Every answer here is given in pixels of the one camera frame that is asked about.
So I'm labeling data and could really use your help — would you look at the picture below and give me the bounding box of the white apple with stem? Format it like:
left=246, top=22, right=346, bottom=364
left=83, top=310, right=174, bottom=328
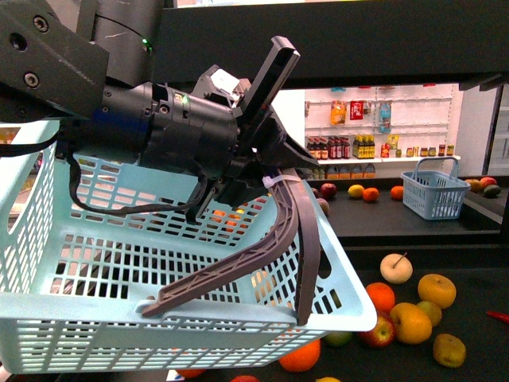
left=379, top=253, right=414, bottom=285

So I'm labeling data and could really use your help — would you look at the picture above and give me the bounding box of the yellow orange apple upper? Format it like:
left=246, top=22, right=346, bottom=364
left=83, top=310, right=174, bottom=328
left=418, top=274, right=457, bottom=310

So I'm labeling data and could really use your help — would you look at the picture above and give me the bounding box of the yellow orange apple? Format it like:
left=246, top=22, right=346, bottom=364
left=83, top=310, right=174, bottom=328
left=418, top=274, right=457, bottom=310
left=390, top=302, right=433, bottom=345

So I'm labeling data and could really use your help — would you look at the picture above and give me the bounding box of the olive green small pear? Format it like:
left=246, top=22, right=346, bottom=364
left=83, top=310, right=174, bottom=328
left=417, top=301, right=442, bottom=327

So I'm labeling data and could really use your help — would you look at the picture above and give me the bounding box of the large orange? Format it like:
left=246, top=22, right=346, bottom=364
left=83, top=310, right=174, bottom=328
left=278, top=340, right=321, bottom=373

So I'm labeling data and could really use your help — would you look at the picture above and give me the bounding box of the brown kiwi fruit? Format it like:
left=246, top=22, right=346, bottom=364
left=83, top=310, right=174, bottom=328
left=433, top=333, right=467, bottom=368

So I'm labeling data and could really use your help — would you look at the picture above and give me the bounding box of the small orange tangerine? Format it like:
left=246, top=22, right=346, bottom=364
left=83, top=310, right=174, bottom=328
left=365, top=283, right=396, bottom=314

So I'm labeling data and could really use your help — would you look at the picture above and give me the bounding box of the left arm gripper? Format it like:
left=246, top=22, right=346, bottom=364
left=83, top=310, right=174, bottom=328
left=93, top=65, right=319, bottom=212

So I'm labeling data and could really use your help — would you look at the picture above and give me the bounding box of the light teal shopping basket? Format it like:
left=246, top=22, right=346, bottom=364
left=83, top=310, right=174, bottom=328
left=0, top=119, right=378, bottom=375

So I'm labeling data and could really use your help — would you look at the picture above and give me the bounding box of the green lime lower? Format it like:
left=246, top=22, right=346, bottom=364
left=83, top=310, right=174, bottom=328
left=323, top=331, right=353, bottom=348

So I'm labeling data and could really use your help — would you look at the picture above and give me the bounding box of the yellow orange apple lower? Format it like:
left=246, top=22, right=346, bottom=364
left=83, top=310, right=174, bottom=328
left=390, top=302, right=433, bottom=345

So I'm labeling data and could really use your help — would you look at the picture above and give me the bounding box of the red apple centre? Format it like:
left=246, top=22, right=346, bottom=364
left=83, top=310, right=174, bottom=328
left=357, top=311, right=396, bottom=349

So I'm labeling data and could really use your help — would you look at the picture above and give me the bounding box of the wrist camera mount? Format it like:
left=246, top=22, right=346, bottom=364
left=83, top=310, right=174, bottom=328
left=235, top=36, right=301, bottom=156

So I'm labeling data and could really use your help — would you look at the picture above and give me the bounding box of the black cable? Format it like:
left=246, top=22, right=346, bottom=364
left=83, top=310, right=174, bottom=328
left=0, top=138, right=210, bottom=224

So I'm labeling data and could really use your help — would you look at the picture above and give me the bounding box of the red chili pepper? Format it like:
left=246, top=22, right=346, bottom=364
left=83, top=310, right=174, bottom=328
left=486, top=310, right=509, bottom=324

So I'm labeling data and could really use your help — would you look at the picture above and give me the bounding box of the small blue basket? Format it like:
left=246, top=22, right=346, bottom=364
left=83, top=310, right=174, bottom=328
left=400, top=156, right=471, bottom=221

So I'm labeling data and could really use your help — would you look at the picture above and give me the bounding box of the grey basket handle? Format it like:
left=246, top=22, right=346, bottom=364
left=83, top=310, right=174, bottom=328
left=141, top=169, right=321, bottom=326

